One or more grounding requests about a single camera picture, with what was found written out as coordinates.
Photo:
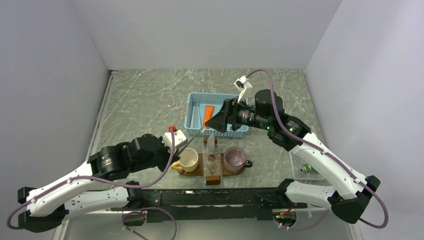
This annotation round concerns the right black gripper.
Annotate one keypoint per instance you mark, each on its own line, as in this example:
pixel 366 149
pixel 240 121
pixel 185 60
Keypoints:
pixel 228 115

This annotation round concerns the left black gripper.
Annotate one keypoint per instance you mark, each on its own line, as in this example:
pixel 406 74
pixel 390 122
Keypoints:
pixel 163 167

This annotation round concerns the light blue plastic basket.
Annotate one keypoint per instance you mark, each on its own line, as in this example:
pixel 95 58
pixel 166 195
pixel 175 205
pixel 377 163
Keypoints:
pixel 215 99

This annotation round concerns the yellow ceramic mug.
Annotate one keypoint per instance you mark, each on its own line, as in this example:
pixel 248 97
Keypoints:
pixel 188 161

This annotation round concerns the mauve ceramic cup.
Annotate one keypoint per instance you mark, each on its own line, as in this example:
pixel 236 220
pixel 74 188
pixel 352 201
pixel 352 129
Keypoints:
pixel 235 159

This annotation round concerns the brown oval wooden tray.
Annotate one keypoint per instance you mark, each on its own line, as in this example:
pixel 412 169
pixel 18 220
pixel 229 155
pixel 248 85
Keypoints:
pixel 207 168

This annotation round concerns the clear holder with brown ends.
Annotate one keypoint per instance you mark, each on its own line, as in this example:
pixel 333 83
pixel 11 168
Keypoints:
pixel 211 159

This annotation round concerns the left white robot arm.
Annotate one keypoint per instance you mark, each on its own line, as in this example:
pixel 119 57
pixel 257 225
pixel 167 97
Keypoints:
pixel 96 183

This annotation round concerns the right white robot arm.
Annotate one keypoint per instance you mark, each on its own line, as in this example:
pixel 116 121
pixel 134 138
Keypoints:
pixel 349 192

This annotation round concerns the orange toothpaste tube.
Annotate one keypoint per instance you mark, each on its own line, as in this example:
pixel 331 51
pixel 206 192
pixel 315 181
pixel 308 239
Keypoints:
pixel 208 113

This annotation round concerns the light blue toothbrush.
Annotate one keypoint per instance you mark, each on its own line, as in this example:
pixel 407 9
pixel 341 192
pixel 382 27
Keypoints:
pixel 199 116

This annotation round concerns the clear plastic container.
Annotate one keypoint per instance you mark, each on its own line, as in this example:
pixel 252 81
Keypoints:
pixel 296 162

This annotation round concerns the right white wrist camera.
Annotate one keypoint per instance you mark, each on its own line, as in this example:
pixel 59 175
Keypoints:
pixel 244 87

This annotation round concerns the aluminium frame rail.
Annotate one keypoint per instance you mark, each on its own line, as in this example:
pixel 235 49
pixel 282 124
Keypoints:
pixel 101 114

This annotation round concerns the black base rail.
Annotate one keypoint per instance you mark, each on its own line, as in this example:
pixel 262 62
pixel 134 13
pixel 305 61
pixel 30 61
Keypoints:
pixel 219 203

